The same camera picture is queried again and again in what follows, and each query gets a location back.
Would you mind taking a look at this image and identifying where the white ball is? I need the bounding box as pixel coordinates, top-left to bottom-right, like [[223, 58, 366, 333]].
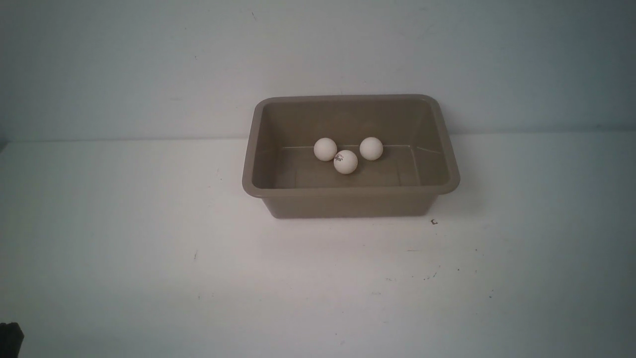
[[359, 137, 384, 161], [332, 150, 358, 175], [313, 138, 338, 162]]

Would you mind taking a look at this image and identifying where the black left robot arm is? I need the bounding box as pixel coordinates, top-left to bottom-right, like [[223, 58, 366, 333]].
[[0, 322, 25, 358]]

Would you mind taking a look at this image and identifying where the brown plastic bin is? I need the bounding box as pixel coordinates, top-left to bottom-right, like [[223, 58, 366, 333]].
[[241, 94, 460, 218]]

